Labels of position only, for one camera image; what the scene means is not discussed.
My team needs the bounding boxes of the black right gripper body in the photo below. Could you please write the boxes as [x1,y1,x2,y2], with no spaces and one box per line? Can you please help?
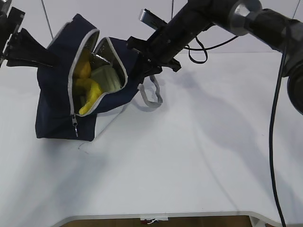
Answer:
[126,9,208,72]

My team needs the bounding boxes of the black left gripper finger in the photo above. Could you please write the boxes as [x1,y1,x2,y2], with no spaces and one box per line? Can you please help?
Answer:
[6,28,59,68]

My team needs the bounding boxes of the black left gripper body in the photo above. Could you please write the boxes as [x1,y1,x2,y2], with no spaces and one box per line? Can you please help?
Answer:
[0,0,26,67]

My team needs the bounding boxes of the green lid glass container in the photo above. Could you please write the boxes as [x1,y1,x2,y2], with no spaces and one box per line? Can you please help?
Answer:
[80,65,122,107]

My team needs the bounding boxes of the yellow pear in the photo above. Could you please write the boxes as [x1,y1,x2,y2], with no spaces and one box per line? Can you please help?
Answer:
[73,48,91,79]

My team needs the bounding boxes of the yellow banana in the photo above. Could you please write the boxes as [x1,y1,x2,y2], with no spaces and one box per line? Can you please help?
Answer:
[74,78,102,115]

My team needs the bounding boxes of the navy blue lunch bag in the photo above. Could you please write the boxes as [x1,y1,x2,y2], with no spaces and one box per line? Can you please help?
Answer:
[35,13,164,142]

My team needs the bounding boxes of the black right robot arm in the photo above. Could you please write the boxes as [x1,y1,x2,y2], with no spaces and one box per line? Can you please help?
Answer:
[127,0,303,112]

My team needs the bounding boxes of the black looped cable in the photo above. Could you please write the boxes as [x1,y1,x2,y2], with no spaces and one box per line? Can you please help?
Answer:
[184,34,240,64]

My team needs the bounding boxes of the red white wires under table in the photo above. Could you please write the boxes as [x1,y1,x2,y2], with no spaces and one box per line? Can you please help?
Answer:
[139,217,169,225]

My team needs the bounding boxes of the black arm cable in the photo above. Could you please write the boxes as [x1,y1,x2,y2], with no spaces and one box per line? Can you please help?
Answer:
[269,18,291,227]

